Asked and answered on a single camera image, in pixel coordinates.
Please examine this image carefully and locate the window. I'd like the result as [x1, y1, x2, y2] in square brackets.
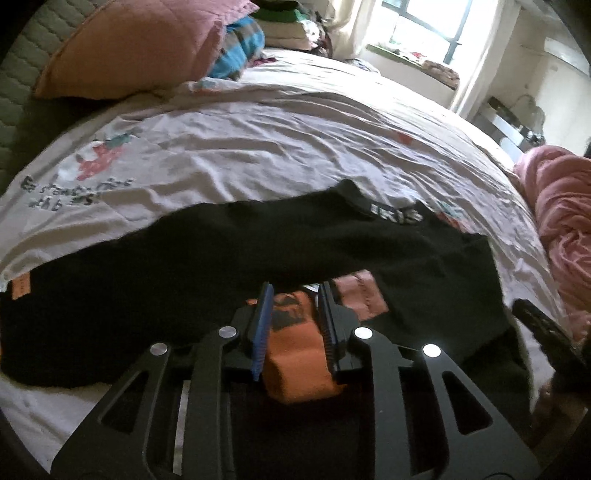
[381, 0, 481, 65]

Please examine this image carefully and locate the stack of folded clothes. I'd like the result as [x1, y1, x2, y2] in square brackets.
[252, 0, 333, 58]

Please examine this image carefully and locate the blue plaid cloth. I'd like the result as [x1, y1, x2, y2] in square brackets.
[210, 16, 266, 79]

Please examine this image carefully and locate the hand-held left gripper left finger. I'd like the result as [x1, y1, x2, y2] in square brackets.
[51, 281, 278, 480]

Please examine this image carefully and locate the pink blanket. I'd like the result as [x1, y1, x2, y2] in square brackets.
[512, 145, 591, 324]

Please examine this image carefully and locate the white desk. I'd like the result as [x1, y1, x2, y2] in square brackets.
[475, 97, 546, 162]

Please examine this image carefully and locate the cream curtain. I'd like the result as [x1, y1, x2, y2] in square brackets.
[330, 0, 393, 61]
[450, 0, 509, 116]

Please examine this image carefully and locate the black garment with orange trim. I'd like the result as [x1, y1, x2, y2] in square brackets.
[0, 179, 536, 407]

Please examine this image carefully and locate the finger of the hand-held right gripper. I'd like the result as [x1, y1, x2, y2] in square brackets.
[512, 299, 591, 371]

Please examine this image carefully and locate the brown patterned cloth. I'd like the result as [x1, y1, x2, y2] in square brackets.
[422, 60, 462, 90]

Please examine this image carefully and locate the green quilted headboard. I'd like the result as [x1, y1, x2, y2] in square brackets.
[0, 0, 107, 195]

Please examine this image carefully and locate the pink quilted pillow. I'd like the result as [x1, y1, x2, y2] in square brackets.
[34, 0, 259, 99]

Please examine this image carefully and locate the strawberry print bed sheet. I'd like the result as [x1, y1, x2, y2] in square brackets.
[0, 46, 573, 467]

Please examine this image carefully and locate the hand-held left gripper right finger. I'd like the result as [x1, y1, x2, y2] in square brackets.
[316, 281, 541, 480]

